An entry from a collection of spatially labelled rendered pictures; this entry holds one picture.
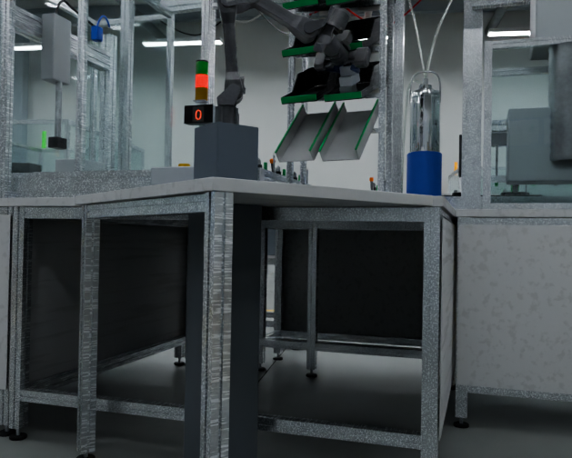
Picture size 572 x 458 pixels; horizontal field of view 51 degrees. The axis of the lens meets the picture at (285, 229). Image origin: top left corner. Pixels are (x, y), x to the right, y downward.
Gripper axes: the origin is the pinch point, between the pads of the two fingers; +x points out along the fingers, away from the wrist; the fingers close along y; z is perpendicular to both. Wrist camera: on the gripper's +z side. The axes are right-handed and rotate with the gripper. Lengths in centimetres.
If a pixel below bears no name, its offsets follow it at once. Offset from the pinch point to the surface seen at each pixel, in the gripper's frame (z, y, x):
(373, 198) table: -51, -27, -20
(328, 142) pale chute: -22.2, 6.7, 9.1
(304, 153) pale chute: -27.5, 13.2, 5.9
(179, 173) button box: -44, 44, -17
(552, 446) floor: -104, -61, 94
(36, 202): -61, 96, -28
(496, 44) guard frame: 46, -26, 67
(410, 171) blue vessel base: -1, 9, 88
